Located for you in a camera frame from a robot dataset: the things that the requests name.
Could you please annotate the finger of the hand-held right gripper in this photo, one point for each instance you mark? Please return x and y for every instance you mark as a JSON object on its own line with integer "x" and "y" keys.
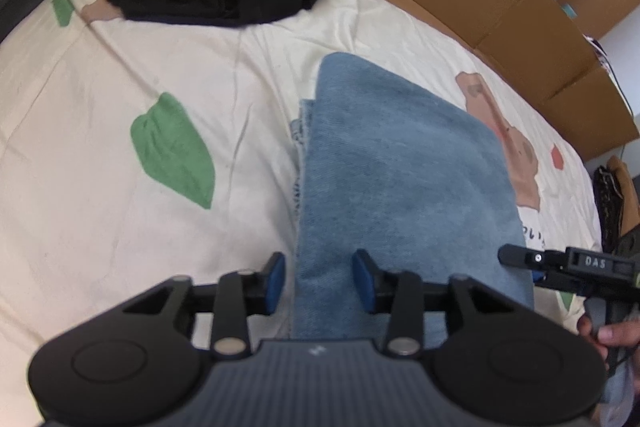
{"x": 525, "y": 257}

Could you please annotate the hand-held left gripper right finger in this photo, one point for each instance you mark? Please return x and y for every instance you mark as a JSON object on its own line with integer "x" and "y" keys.
{"x": 362, "y": 279}

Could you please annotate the brown cloth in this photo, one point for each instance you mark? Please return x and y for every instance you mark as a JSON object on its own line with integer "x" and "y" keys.
{"x": 627, "y": 192}

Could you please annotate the leopard print cloth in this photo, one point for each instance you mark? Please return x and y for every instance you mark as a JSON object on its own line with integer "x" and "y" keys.
{"x": 607, "y": 207}

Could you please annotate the cream printed blanket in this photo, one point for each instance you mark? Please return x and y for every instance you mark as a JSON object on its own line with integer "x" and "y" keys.
{"x": 125, "y": 117}

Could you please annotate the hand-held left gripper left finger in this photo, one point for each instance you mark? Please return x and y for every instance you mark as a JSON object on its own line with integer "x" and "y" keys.
{"x": 275, "y": 282}

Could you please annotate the blue denim jeans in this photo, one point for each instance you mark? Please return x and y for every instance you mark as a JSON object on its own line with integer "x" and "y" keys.
{"x": 400, "y": 167}

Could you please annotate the person's right hand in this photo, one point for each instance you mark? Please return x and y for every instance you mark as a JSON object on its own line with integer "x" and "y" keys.
{"x": 615, "y": 337}

